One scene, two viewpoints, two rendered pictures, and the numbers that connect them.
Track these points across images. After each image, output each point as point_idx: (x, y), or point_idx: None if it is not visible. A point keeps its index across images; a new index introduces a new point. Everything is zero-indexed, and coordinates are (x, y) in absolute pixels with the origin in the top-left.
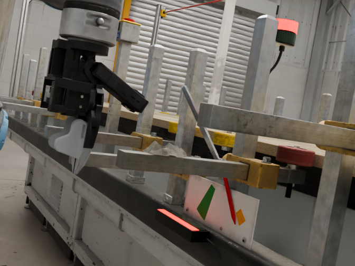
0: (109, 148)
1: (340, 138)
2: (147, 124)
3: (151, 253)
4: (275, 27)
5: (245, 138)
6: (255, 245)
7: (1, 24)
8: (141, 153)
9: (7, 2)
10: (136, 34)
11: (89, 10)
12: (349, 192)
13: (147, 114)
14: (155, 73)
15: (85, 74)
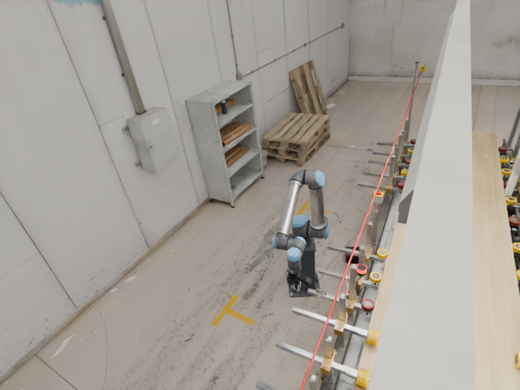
0: (373, 238)
1: (327, 323)
2: (367, 248)
3: None
4: (354, 270)
5: (349, 294)
6: (350, 322)
7: (317, 208)
8: (312, 292)
9: (318, 203)
10: (380, 200)
11: (289, 268)
12: (343, 332)
13: (367, 245)
14: (369, 233)
15: (294, 276)
